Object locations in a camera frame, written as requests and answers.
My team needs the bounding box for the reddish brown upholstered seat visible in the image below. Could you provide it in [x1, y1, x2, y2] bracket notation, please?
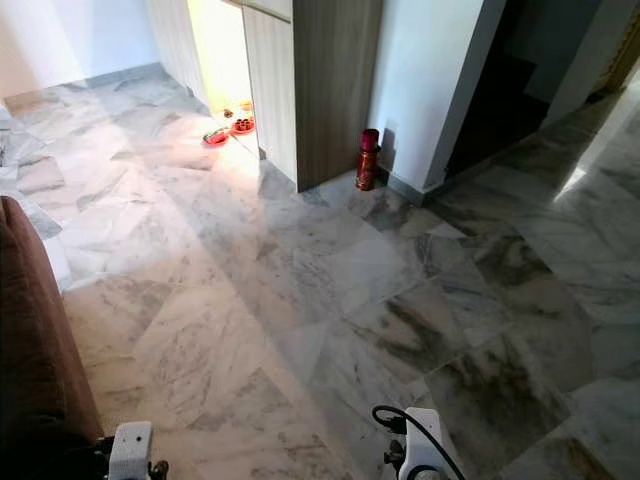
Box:
[0, 195, 106, 480]

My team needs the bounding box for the red metal flask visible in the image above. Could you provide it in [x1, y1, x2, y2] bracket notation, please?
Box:
[355, 128, 383, 192]

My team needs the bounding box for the grey-brown wooden wardrobe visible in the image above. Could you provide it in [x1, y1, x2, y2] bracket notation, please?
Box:
[145, 0, 386, 193]

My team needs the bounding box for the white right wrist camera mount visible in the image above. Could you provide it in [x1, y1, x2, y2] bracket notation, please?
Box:
[400, 407, 446, 480]

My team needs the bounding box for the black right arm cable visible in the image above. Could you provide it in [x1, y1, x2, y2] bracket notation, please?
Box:
[372, 404, 469, 480]

